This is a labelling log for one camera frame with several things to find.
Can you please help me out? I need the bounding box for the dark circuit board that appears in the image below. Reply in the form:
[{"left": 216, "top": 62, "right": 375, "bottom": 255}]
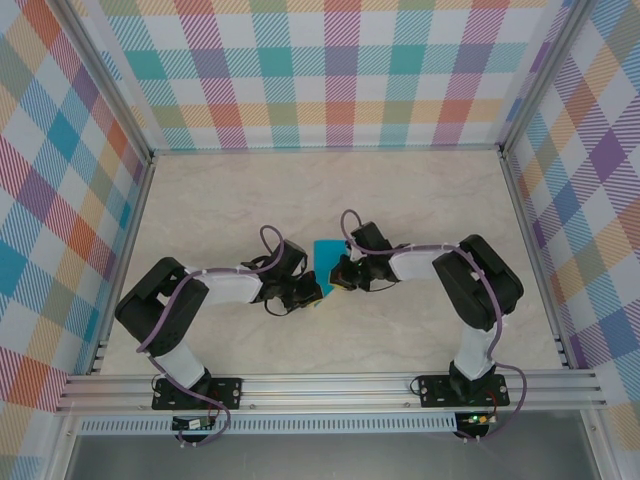
[{"left": 172, "top": 416, "right": 217, "bottom": 432}]

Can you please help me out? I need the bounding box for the aluminium mounting rail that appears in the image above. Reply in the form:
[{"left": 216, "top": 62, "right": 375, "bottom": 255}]
[{"left": 54, "top": 369, "right": 609, "bottom": 415}]

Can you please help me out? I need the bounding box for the blue paper sheet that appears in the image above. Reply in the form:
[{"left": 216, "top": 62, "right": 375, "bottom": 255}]
[{"left": 312, "top": 239, "right": 349, "bottom": 299}]

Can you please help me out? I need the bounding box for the white slotted cable duct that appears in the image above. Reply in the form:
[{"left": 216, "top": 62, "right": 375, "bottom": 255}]
[{"left": 77, "top": 412, "right": 459, "bottom": 435}]

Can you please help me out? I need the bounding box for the aluminium frame leg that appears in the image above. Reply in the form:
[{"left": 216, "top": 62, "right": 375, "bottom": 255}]
[
  {"left": 580, "top": 409, "right": 617, "bottom": 480},
  {"left": 47, "top": 413, "right": 79, "bottom": 480}
]

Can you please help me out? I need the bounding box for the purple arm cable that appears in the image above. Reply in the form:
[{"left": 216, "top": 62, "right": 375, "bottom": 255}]
[
  {"left": 135, "top": 224, "right": 301, "bottom": 449},
  {"left": 339, "top": 208, "right": 530, "bottom": 444}
]

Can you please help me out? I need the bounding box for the aluminium table edge rail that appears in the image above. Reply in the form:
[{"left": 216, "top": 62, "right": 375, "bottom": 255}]
[
  {"left": 88, "top": 152, "right": 157, "bottom": 376},
  {"left": 498, "top": 149, "right": 575, "bottom": 371}
]

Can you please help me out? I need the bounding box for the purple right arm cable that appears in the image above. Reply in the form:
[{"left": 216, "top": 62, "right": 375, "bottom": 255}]
[{"left": 339, "top": 208, "right": 530, "bottom": 444}]

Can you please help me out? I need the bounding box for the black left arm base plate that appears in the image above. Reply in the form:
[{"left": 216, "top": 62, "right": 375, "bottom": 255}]
[{"left": 151, "top": 377, "right": 244, "bottom": 411}]

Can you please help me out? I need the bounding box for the aluminium frame post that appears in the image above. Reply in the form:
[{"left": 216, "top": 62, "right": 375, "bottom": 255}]
[
  {"left": 58, "top": 0, "right": 155, "bottom": 164},
  {"left": 498, "top": 0, "right": 600, "bottom": 157}
]

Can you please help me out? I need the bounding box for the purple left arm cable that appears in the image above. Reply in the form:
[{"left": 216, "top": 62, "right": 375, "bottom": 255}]
[{"left": 135, "top": 224, "right": 301, "bottom": 449}]

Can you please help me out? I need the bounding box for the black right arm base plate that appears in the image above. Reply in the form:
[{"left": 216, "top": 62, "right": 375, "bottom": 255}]
[{"left": 418, "top": 374, "right": 511, "bottom": 409}]

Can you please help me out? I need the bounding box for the grey metal shelf plate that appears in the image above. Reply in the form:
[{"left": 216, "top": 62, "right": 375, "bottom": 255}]
[{"left": 64, "top": 433, "right": 601, "bottom": 480}]

